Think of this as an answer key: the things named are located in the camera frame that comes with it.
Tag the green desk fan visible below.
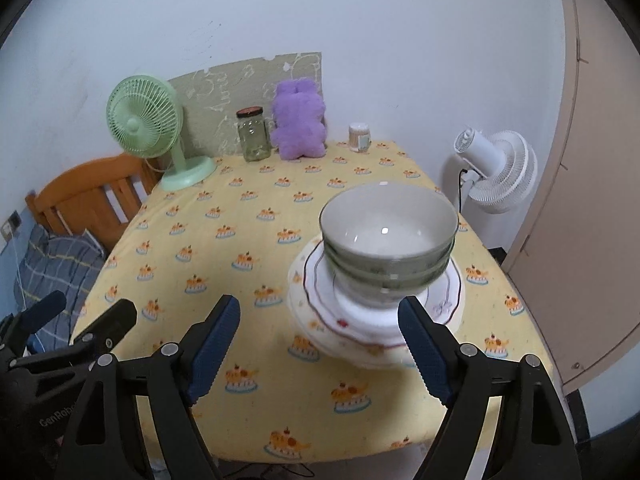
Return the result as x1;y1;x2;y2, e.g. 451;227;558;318
106;75;216;192

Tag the cotton swab container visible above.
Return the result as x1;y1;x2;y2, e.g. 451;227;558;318
348;122;371;153

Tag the green elephant wall mat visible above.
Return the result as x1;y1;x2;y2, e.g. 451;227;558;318
170;52;322;157

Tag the white red-rimmed plate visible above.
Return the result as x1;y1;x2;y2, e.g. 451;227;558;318
297;242;464;348

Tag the wall power socket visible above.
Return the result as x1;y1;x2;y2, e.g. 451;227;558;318
1;210;22;243

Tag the blue plaid pillow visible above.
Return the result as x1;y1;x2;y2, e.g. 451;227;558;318
14;224;107;325

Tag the glass jar red lid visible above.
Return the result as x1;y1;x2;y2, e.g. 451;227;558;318
236;106;271;162

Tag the white standing fan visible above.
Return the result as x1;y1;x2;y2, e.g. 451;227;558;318
454;128;538;214

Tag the orange wooden bed headboard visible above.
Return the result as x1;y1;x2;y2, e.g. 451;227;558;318
25;153;160;250

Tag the cream patterned plate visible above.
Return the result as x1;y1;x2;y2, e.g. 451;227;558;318
285;251;467;372

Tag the purple plush toy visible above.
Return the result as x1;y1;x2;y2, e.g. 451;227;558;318
270;78;328;160

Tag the beige door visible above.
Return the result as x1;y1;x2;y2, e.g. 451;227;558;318
503;0;639;392

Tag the yellow patterned tablecloth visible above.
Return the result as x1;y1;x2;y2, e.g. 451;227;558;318
69;138;551;466

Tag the grey bowl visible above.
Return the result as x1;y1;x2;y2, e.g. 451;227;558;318
326;256;461;309
324;240;454;276

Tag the white floral small bowl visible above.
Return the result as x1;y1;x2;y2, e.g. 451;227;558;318
319;181;458;259

